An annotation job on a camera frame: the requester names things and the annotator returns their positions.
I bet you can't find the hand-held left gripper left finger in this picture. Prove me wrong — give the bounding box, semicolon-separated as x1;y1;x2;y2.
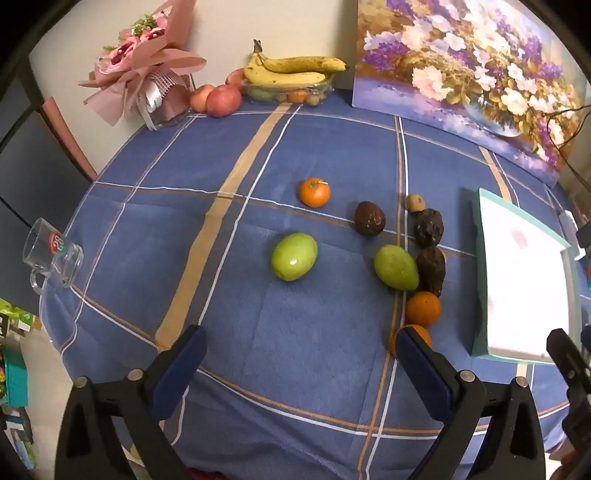
55;324;208;480

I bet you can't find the yellow banana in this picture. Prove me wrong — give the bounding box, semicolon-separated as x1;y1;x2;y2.
255;54;348;75
243;39;328;88

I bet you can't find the green carton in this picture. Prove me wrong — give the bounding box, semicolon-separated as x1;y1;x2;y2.
0;299;43;344

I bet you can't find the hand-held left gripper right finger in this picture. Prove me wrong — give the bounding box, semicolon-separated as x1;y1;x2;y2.
396;324;548;480

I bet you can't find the smooth dark brown fruit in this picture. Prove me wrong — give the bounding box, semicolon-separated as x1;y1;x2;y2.
355;200;387;238

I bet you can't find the clear plastic fruit container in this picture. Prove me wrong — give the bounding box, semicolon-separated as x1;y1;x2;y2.
241;74;335;106

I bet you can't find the glass mug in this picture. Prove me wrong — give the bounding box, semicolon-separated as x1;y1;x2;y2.
23;218;85;296

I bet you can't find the flower painting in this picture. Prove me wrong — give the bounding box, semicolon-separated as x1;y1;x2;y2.
352;0;580;185

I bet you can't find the black cable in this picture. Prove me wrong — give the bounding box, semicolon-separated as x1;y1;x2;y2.
546;105;591;185

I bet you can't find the elongated dark brown fruit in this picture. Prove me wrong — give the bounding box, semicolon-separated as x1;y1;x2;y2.
416;246;447;298

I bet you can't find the round green mango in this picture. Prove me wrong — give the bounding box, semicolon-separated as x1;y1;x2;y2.
270;233;319;281

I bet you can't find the black power adapter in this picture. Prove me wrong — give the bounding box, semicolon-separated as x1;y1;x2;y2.
574;226;591;260

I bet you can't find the small orange tangerine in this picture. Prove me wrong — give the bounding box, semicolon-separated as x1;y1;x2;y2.
405;291;442;328

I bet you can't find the large red apple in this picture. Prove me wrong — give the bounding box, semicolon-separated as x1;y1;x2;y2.
205;84;243;118

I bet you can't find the pink flower bouquet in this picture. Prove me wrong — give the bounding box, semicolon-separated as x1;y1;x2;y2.
78;0;207;127

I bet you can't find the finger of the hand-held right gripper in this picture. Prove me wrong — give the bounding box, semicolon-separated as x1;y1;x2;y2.
546;329;591;462

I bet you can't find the round orange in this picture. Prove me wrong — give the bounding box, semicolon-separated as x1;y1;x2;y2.
389;324;433;358

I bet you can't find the white tray with teal rim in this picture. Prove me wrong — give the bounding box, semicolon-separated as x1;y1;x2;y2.
470;188;583;365

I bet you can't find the plain teal box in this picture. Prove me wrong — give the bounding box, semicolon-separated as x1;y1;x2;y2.
0;348;29;408

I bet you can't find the white power strip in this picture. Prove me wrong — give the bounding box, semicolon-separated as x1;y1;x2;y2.
558;210;579;241

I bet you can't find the blue plaid tablecloth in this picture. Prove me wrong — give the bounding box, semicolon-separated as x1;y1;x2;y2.
39;95;591;480

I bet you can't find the pale red apple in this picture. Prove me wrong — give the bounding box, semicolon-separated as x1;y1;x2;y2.
189;84;216;113

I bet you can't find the orange with stem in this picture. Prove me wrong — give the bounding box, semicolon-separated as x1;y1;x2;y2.
298;178;331;208

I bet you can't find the wrinkled dark brown fruit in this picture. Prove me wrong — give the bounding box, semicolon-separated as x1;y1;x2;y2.
413;209;445;247

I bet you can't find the elongated green mango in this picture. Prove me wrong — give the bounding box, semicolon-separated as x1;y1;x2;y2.
373;244;420;291

